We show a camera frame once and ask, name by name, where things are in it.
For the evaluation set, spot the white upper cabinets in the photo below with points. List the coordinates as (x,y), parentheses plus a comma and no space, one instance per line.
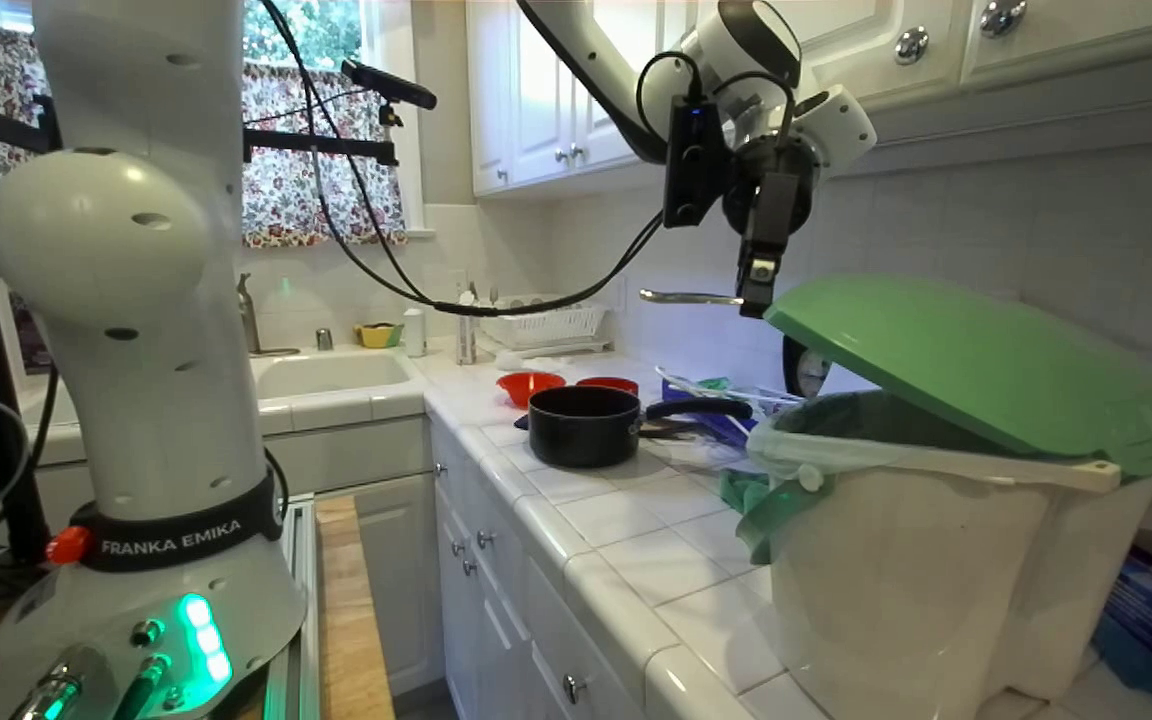
(532,123)

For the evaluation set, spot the white soap bottle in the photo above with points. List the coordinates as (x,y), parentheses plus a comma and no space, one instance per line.
(415,335)

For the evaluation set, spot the floral window curtain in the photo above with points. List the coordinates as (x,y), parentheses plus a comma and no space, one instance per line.
(288,197)

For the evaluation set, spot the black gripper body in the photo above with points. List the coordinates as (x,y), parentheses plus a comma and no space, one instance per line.
(770,195)

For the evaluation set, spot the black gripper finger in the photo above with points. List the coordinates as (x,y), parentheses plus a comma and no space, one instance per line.
(758,278)

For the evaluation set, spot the white lower cabinets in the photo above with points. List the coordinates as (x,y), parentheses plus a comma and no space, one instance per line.
(462,597)

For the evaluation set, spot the black saucepan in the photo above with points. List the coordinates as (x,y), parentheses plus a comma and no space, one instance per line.
(597,424)

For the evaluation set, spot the yellow small bowl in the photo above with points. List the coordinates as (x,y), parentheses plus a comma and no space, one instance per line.
(378,335)

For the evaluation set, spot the red bowl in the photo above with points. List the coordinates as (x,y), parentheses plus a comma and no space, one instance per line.
(525,384)

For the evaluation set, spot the white cabinets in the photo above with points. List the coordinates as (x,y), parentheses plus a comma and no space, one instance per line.
(532,123)
(462,597)

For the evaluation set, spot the white kitchen sink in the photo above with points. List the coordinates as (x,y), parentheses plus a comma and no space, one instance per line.
(332,389)

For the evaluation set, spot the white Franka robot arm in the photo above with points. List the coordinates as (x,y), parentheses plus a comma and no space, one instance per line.
(169,585)

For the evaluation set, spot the black camera on stand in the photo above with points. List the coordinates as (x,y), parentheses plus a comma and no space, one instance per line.
(295,115)

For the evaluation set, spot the white trash bin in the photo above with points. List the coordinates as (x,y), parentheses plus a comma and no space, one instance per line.
(931,582)

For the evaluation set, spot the white dish rack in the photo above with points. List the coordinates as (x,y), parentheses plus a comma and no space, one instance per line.
(547,330)

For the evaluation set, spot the chrome faucet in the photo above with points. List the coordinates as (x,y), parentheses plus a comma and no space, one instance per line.
(258,347)

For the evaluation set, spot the green bin lid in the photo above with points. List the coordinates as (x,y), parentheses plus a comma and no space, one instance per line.
(988,366)

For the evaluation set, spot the green bin liner bag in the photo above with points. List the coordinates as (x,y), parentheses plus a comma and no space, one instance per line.
(863,416)

